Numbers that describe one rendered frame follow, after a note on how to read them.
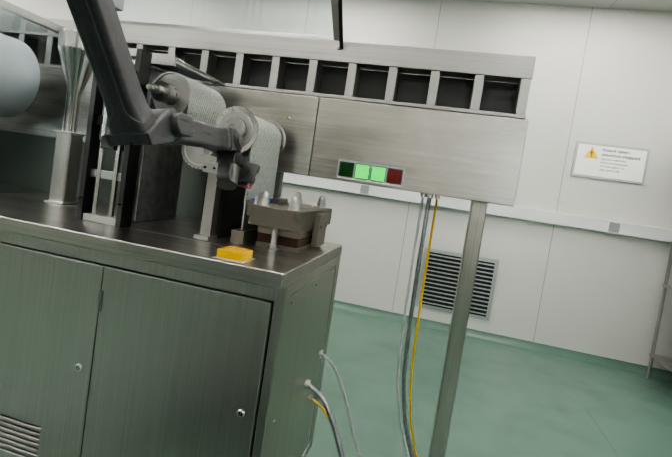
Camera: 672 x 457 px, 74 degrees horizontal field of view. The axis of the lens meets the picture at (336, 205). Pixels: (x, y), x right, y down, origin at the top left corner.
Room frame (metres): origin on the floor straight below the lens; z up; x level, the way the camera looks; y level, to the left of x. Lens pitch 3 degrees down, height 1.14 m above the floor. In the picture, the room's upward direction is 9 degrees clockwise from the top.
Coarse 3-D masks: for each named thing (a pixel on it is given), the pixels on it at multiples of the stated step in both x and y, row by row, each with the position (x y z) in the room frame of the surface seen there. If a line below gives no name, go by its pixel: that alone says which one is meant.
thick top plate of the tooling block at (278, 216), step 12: (252, 204) 1.36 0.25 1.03; (276, 204) 1.50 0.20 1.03; (288, 204) 1.59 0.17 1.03; (300, 204) 1.68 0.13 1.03; (252, 216) 1.36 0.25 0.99; (264, 216) 1.35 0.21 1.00; (276, 216) 1.34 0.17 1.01; (288, 216) 1.33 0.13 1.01; (300, 216) 1.33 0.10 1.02; (312, 216) 1.46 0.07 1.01; (276, 228) 1.34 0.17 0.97; (288, 228) 1.33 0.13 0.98; (300, 228) 1.35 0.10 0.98; (312, 228) 1.48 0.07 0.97
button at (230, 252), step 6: (228, 246) 1.18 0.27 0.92; (222, 252) 1.13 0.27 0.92; (228, 252) 1.12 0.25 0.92; (234, 252) 1.12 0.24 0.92; (240, 252) 1.12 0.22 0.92; (246, 252) 1.14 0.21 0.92; (252, 252) 1.18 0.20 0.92; (228, 258) 1.12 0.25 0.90; (234, 258) 1.12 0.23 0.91; (240, 258) 1.11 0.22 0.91; (246, 258) 1.14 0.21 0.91
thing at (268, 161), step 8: (256, 152) 1.44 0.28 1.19; (264, 152) 1.50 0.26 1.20; (272, 152) 1.57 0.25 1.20; (256, 160) 1.45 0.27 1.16; (264, 160) 1.51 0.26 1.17; (272, 160) 1.58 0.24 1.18; (264, 168) 1.52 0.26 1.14; (272, 168) 1.59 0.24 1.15; (256, 176) 1.47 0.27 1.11; (264, 176) 1.53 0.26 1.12; (272, 176) 1.60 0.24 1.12; (256, 184) 1.47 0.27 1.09; (264, 184) 1.54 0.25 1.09; (272, 184) 1.61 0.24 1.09; (248, 192) 1.42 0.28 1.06; (256, 192) 1.48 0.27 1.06; (272, 192) 1.62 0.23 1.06
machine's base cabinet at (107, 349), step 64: (0, 256) 1.28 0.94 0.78; (64, 256) 1.24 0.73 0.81; (0, 320) 1.28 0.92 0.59; (64, 320) 1.23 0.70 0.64; (128, 320) 1.18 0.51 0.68; (192, 320) 1.14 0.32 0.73; (256, 320) 1.10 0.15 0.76; (320, 320) 1.54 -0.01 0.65; (0, 384) 1.27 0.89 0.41; (64, 384) 1.22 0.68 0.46; (128, 384) 1.18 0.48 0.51; (192, 384) 1.14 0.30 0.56; (256, 384) 1.10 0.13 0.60; (320, 384) 1.69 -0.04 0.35; (0, 448) 1.27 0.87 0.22; (64, 448) 1.22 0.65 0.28; (128, 448) 1.17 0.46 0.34; (192, 448) 1.13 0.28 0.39; (256, 448) 1.10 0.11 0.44
